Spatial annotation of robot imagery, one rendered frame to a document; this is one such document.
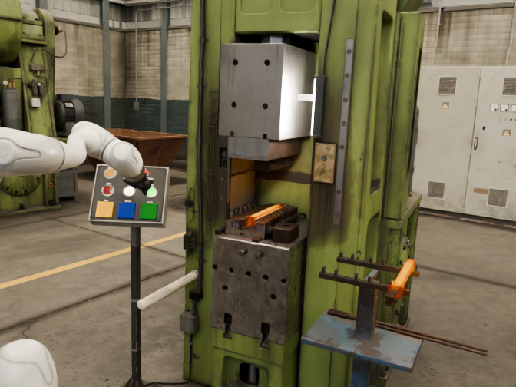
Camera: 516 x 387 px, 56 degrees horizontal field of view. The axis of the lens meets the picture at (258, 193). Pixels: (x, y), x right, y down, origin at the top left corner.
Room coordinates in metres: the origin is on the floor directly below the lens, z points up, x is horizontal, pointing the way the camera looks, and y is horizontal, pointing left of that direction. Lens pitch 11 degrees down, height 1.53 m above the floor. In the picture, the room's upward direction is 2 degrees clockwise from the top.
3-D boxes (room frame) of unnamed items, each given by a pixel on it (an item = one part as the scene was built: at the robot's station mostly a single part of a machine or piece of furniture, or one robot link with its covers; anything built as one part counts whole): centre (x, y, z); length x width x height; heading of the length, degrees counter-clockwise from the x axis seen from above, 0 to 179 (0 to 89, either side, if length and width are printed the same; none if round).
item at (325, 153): (2.13, -0.29, 1.27); 0.09 x 0.02 x 0.17; 66
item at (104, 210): (2.17, 0.70, 1.01); 0.07 x 0.05 x 0.07; 91
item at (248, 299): (2.31, -0.09, 0.69); 0.56 x 0.38 x 0.45; 156
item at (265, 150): (2.33, -0.03, 1.32); 0.42 x 0.20 x 0.10; 156
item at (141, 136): (8.94, 2.42, 0.43); 1.89 x 1.20 x 0.85; 56
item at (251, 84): (2.31, -0.07, 1.56); 0.42 x 0.39 x 0.40; 156
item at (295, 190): (2.60, -0.21, 1.37); 0.41 x 0.10 x 0.91; 66
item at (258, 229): (2.33, -0.03, 0.96); 0.42 x 0.20 x 0.09; 156
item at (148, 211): (2.17, 0.50, 1.01); 0.07 x 0.05 x 0.07; 91
